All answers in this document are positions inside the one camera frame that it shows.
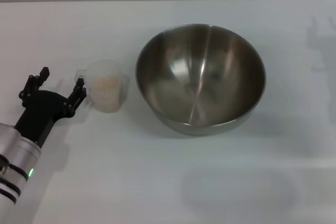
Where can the stainless steel mixing bowl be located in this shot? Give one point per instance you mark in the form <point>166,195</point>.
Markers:
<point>199,82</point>

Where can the white uncooked rice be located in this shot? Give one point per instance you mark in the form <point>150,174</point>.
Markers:
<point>106,90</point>

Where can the clear plastic measuring cup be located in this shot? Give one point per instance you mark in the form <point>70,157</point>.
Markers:
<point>105,87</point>

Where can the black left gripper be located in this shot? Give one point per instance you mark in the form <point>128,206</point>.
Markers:
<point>42,111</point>

